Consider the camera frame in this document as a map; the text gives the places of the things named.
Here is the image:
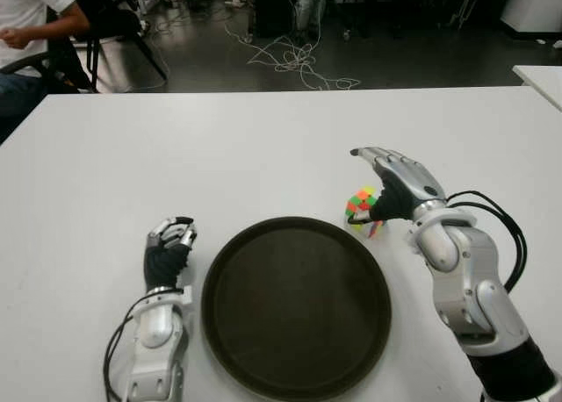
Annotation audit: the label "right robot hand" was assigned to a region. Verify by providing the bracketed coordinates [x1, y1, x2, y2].
[349, 146, 448, 224]

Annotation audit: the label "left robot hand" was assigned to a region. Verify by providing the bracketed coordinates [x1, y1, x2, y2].
[144, 216, 198, 291]

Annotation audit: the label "multicoloured Rubik's cube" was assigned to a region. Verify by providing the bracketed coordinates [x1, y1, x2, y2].
[344, 185, 390, 240]

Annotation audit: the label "dark round plate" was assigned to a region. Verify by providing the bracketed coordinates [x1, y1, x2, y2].
[200, 216, 393, 402]

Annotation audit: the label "white side table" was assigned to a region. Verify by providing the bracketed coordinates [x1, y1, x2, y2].
[512, 64, 562, 111]

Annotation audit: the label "silver background robot legs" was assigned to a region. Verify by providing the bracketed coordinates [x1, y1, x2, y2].
[296, 0, 328, 37]

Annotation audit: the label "white cabinet with black base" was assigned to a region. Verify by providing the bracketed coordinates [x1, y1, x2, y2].
[500, 0, 562, 41]

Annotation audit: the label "black cabinet on casters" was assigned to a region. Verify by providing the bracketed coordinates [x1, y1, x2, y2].
[250, 0, 299, 39]

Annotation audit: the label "black office chair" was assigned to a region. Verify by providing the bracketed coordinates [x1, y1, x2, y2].
[43, 0, 170, 94]

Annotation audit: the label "person in white shirt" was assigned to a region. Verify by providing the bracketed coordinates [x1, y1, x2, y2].
[0, 0, 91, 113]

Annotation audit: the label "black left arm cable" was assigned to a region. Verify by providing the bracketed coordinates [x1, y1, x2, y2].
[103, 307, 137, 402]

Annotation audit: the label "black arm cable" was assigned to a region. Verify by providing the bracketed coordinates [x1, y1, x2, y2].
[103, 307, 137, 402]
[445, 190, 528, 293]

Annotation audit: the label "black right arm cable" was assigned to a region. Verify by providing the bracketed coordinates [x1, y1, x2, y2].
[445, 190, 528, 293]

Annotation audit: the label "tangled white floor cable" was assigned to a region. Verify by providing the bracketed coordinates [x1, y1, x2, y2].
[224, 22, 362, 91]

